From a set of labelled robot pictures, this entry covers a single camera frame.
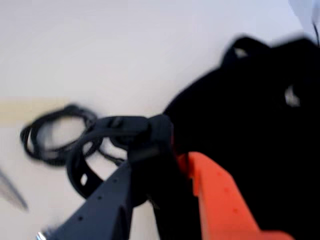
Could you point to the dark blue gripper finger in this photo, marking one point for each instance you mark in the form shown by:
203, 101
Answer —
105, 207

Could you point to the black smart watch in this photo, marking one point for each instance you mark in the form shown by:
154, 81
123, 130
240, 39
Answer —
155, 135

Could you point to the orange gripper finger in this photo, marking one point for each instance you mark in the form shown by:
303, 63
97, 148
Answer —
220, 200

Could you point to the black cloth bag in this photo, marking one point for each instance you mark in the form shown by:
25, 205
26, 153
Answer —
250, 125

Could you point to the wide beige tape strip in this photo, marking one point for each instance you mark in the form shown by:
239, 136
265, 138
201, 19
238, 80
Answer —
25, 110

